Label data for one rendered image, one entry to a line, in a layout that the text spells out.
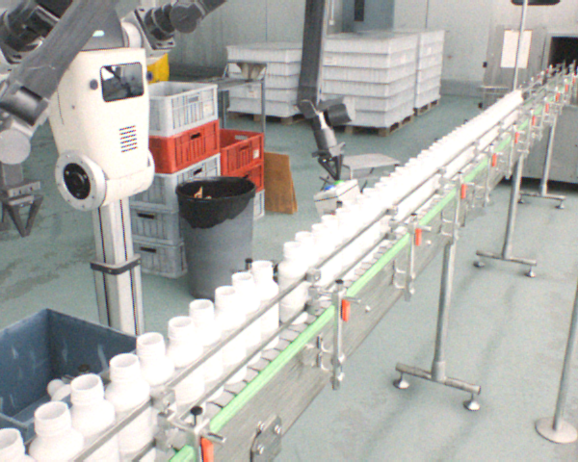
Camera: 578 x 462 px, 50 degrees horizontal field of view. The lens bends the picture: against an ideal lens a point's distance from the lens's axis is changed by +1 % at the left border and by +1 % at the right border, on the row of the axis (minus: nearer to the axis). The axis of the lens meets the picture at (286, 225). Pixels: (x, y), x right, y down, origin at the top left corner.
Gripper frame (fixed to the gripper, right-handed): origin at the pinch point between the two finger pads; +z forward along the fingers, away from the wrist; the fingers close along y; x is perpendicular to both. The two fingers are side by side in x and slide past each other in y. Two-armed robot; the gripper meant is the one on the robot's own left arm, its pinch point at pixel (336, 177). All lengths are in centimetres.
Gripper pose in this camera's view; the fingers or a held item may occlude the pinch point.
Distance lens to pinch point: 179.6
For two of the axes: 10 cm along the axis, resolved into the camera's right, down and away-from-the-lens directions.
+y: 4.9, -3.0, 8.2
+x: -8.2, 1.6, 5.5
